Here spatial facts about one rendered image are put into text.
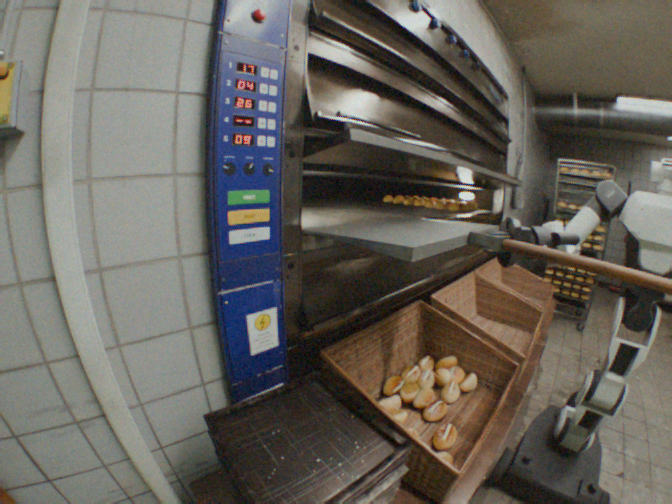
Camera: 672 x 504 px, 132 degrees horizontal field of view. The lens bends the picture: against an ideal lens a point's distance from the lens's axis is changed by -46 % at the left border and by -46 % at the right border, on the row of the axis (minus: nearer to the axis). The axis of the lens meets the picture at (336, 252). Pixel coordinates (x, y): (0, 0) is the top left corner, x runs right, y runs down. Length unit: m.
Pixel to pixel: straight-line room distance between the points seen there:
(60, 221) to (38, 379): 0.31
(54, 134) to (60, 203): 0.11
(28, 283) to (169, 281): 0.27
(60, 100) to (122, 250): 0.27
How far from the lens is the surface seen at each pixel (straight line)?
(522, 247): 0.69
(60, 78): 0.56
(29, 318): 0.61
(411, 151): 0.72
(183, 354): 0.64
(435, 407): 0.97
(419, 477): 0.81
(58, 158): 0.53
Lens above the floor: 1.31
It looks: 14 degrees down
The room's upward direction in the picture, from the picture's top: 2 degrees clockwise
